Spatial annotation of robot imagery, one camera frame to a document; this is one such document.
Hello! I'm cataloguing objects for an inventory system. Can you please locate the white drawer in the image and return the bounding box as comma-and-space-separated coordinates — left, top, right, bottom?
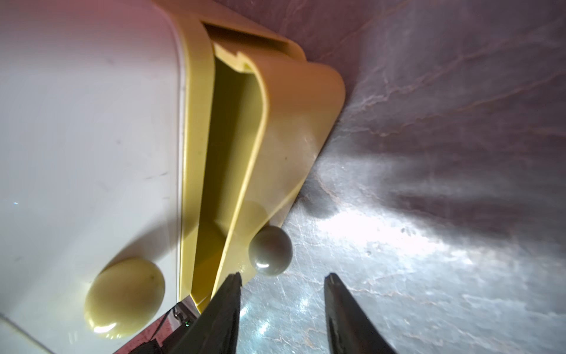
1, 1, 181, 353

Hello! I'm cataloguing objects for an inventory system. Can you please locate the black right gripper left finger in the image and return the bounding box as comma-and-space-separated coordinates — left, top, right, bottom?
168, 273, 242, 353

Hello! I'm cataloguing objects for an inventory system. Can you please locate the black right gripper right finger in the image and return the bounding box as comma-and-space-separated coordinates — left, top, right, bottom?
324, 273, 396, 354

